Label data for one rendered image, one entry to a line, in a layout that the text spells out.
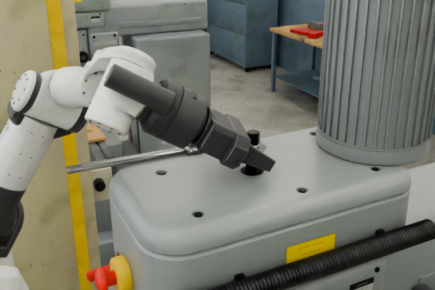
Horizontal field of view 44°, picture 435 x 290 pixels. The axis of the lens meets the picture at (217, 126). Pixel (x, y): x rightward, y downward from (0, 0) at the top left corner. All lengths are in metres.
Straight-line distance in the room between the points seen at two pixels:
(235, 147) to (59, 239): 2.13
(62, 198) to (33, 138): 1.71
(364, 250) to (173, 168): 0.33
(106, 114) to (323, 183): 0.35
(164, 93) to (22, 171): 0.41
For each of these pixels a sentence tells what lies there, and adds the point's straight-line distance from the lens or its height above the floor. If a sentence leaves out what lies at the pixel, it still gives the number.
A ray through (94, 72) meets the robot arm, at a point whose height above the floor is 2.05.
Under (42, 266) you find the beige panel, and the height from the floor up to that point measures 0.64.
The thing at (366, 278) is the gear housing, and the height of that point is 1.70.
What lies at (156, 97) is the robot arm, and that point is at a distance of 0.74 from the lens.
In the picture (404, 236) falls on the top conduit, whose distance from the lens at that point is 0.92.
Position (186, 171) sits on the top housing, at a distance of 0.88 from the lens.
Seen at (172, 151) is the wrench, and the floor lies 1.90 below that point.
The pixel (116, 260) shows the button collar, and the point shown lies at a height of 1.79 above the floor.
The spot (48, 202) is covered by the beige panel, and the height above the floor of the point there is 0.99.
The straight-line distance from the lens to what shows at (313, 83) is 7.10.
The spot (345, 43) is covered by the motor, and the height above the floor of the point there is 2.09.
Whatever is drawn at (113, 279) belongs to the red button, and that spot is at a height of 1.76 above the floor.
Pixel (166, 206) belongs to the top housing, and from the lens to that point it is 0.78.
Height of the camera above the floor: 2.28
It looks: 22 degrees down
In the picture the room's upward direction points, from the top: straight up
